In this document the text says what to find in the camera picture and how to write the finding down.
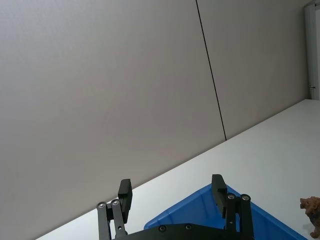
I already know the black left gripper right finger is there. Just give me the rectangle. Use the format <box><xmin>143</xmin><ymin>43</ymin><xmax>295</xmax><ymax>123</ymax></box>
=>
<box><xmin>211</xmin><ymin>174</ymin><xmax>255</xmax><ymax>240</ymax></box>

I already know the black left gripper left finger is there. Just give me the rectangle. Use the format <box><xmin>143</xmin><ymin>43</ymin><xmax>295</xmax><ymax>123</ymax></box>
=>
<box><xmin>96</xmin><ymin>178</ymin><xmax>134</xmax><ymax>240</ymax></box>

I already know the blue plastic bin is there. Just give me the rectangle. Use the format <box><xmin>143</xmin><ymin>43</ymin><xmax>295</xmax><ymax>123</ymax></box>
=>
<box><xmin>143</xmin><ymin>184</ymin><xmax>310</xmax><ymax>240</ymax></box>

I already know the brown toy lion figure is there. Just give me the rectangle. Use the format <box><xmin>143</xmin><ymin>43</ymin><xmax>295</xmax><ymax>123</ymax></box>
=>
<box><xmin>299</xmin><ymin>196</ymin><xmax>320</xmax><ymax>239</ymax></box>

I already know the pale grey frame post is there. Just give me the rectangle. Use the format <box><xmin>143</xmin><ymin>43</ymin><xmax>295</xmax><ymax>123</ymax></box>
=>
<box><xmin>303</xmin><ymin>0</ymin><xmax>320</xmax><ymax>101</ymax></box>

